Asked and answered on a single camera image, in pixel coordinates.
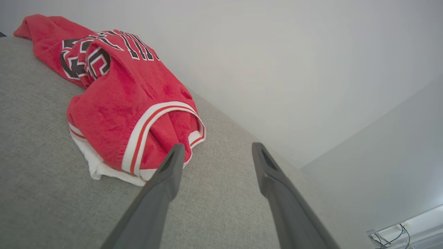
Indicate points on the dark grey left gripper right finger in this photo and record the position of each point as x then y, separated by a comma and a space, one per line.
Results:
290, 218

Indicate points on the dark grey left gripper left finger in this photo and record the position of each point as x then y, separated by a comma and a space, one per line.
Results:
155, 204

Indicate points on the red white Bulls jersey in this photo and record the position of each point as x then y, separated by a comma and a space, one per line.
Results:
128, 103

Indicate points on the grey fabric sofa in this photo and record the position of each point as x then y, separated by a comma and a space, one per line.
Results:
45, 173

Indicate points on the white metal frame fixture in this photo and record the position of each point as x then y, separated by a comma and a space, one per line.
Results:
415, 224

